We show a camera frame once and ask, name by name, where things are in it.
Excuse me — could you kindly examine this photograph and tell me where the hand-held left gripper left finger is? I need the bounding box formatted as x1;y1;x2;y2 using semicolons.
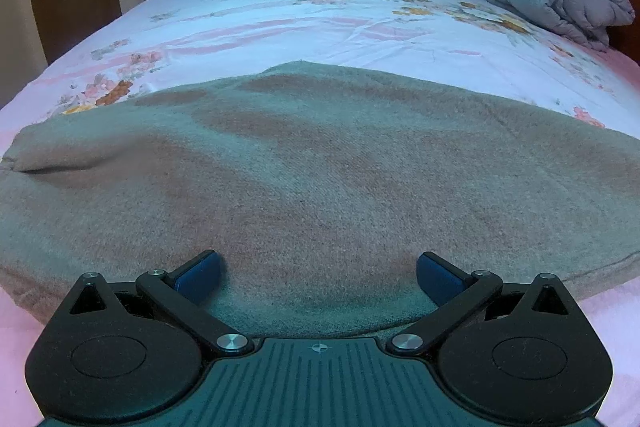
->
69;250;255;356

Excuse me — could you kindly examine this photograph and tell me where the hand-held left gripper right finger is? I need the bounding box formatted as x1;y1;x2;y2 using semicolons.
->
384;251;572;355

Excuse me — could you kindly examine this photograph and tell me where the floral bed sheet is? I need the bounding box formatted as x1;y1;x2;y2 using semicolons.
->
0;0;640;427

